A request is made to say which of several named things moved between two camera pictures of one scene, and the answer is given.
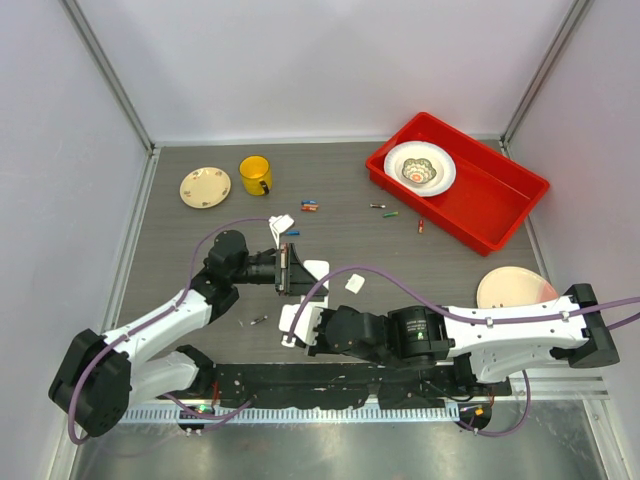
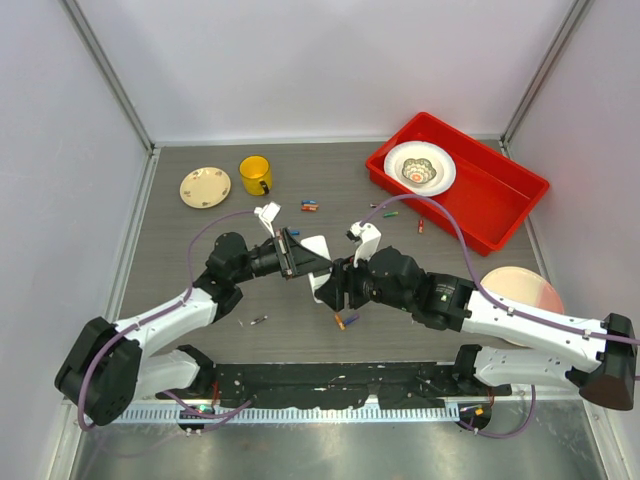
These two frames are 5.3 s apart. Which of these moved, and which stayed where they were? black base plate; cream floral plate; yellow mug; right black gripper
Moved: right black gripper
Stayed: cream floral plate; yellow mug; black base plate
